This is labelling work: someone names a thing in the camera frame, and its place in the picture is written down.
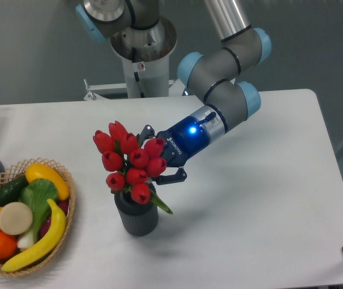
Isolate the beige round disc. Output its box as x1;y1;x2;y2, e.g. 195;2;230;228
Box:
0;202;33;235

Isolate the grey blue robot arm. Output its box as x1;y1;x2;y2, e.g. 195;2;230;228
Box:
76;1;271;185

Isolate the green cucumber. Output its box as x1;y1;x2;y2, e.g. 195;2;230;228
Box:
0;175;28;207

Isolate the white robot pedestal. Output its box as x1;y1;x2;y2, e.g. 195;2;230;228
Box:
84;55;188;101

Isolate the green bok choy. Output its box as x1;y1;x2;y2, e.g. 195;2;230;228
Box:
17;178;58;250

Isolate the yellow squash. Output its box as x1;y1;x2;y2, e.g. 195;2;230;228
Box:
25;163;70;200

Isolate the dark grey ribbed vase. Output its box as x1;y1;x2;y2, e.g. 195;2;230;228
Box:
114;191;158;237

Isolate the red tulip bouquet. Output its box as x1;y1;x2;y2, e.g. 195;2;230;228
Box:
93;121;173;214

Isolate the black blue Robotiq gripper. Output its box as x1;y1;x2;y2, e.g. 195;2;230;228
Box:
137;116;211;185

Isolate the yellow banana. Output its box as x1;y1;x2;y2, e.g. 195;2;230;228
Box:
1;199;66;273

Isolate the purple eggplant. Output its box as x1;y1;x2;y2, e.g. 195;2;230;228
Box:
39;200;69;239

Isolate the woven wicker basket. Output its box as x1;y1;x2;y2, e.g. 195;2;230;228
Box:
0;158;76;278

